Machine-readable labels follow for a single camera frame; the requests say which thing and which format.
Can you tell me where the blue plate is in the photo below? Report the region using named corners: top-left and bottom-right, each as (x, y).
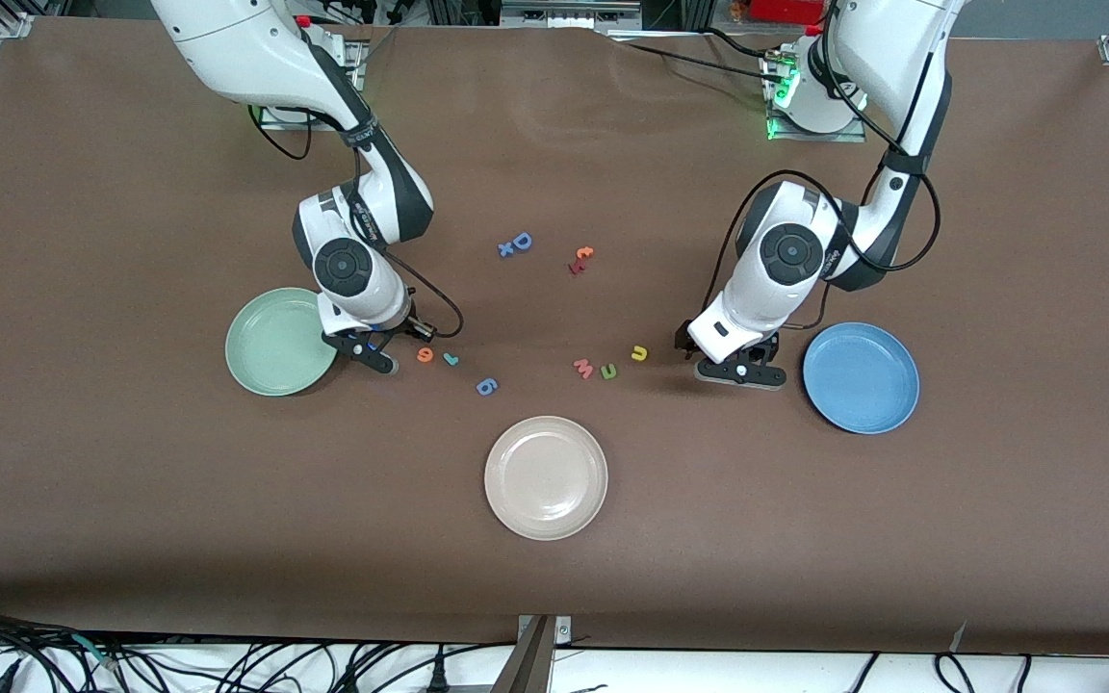
top-left (802, 321), bottom-right (921, 436)

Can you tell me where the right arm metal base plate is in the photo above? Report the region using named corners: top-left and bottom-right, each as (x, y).
top-left (258, 38), bottom-right (369, 132)

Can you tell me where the black table cable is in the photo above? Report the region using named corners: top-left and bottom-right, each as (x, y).
top-left (612, 37), bottom-right (779, 78)
top-left (697, 27), bottom-right (779, 61)

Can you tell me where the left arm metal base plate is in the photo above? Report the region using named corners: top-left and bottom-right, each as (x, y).
top-left (763, 53), bottom-right (869, 144)

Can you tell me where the red box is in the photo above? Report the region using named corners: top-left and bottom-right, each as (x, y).
top-left (733, 0), bottom-right (830, 26)

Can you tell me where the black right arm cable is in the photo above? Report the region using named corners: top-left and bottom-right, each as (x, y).
top-left (248, 104), bottom-right (465, 341)

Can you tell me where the beige plate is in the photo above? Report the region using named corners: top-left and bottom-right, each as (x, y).
top-left (483, 415), bottom-right (609, 542)

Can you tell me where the mint green plate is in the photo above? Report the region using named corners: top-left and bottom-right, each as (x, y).
top-left (224, 287), bottom-right (342, 398)

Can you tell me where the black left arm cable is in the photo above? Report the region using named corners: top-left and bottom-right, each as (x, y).
top-left (704, 0), bottom-right (942, 333)

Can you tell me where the teal tipped floor cable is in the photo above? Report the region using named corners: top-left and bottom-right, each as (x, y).
top-left (68, 632), bottom-right (122, 672)

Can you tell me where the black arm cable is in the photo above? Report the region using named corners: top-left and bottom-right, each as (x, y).
top-left (248, 104), bottom-right (465, 341)
top-left (704, 0), bottom-right (942, 333)

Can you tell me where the grey metal table bracket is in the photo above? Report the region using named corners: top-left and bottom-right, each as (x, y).
top-left (492, 614), bottom-right (575, 693)

